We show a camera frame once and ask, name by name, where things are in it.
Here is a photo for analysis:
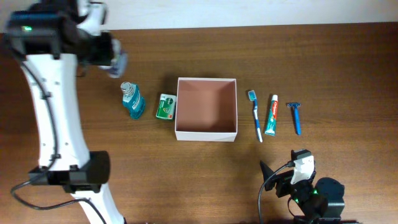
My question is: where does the clear blue soap pump bottle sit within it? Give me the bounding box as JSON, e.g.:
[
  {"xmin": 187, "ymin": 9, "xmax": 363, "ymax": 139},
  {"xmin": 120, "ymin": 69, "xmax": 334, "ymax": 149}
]
[{"xmin": 99, "ymin": 39, "xmax": 127, "ymax": 78}]

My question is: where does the green Listerine mouthwash bottle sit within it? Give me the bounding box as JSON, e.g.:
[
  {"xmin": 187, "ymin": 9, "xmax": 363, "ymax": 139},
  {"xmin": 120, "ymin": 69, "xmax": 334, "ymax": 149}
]
[{"xmin": 121, "ymin": 82, "xmax": 146, "ymax": 119}]

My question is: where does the white cardboard box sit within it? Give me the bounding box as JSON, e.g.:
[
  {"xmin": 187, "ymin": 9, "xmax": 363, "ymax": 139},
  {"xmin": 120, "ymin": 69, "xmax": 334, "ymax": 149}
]
[{"xmin": 174, "ymin": 77, "xmax": 238, "ymax": 142}]

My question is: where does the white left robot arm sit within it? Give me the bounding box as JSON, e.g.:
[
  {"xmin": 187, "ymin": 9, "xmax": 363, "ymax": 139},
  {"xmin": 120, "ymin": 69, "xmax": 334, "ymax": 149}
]
[{"xmin": 4, "ymin": 1, "xmax": 127, "ymax": 223}]

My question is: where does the Colgate toothpaste tube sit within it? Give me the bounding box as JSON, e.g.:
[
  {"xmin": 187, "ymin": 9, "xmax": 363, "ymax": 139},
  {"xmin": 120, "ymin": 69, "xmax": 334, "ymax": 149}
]
[{"xmin": 264, "ymin": 95, "xmax": 279, "ymax": 136}]

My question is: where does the blue disposable razor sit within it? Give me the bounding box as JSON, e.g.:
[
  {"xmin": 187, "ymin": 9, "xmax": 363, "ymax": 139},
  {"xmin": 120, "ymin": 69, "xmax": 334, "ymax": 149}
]
[{"xmin": 287, "ymin": 102, "xmax": 302, "ymax": 135}]

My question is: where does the blue white toothbrush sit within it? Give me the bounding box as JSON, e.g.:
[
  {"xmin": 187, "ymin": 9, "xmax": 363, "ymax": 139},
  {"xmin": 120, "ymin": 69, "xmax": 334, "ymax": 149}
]
[{"xmin": 248, "ymin": 90, "xmax": 263, "ymax": 142}]

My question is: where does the green soap bar box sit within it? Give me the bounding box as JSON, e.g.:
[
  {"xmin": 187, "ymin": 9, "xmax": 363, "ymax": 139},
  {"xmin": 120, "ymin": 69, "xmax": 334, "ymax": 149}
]
[{"xmin": 155, "ymin": 93, "xmax": 177, "ymax": 120}]

